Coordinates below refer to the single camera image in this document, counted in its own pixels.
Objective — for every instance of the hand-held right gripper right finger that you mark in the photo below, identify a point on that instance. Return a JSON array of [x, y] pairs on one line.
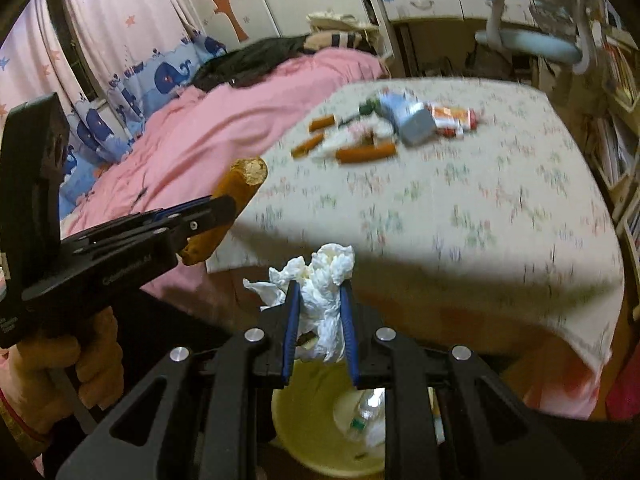
[[350, 330]]

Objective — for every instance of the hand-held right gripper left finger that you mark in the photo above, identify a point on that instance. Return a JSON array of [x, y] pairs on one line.
[[291, 330]]

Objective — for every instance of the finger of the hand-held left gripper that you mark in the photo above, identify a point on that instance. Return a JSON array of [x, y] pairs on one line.
[[205, 217], [185, 205]]

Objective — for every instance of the orange food stick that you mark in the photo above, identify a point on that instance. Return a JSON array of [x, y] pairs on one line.
[[307, 145], [365, 153], [240, 180], [322, 123]]

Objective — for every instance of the white tissue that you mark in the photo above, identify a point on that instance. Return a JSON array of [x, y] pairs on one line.
[[345, 136], [325, 280]]

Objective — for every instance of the clear plastic bottle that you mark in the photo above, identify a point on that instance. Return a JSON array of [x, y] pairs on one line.
[[367, 410]]

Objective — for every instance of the yellow plastic bin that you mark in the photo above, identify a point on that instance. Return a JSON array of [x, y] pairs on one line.
[[305, 420]]

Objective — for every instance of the dark green small item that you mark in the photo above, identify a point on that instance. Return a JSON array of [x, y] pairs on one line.
[[369, 107]]

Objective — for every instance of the blue drink carton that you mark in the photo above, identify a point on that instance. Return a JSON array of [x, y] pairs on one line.
[[407, 120]]

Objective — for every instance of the person's left forearm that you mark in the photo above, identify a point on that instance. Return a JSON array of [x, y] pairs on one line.
[[20, 435]]

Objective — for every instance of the person's left hand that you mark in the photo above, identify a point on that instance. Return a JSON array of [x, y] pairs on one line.
[[97, 360]]

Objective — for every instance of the pink blanket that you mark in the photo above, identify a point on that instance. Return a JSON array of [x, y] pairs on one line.
[[200, 125]]

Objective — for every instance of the blue whale print fabric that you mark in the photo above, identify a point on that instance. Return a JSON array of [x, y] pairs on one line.
[[167, 77]]

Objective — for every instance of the peach checked cloth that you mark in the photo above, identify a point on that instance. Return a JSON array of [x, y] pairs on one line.
[[500, 345]]

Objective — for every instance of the floral tablecloth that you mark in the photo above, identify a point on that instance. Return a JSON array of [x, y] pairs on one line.
[[450, 210]]

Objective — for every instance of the black cloth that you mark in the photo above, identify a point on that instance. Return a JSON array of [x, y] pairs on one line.
[[250, 60]]

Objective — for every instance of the pink star curtain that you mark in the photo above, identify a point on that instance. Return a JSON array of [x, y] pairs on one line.
[[115, 10]]

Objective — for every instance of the striped pillow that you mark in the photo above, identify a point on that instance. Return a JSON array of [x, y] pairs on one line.
[[340, 40]]

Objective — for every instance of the red snack wrapper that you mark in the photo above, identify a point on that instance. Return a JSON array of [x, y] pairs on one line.
[[452, 120]]

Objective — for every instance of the cream cloth bag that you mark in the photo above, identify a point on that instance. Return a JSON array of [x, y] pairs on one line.
[[340, 20]]

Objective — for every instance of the pink bag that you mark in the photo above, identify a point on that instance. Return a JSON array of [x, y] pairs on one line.
[[625, 390]]

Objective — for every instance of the light blue office chair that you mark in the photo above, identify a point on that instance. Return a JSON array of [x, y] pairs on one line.
[[530, 42]]

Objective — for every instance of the white bookshelf with books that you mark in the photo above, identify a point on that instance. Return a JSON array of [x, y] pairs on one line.
[[620, 75]]

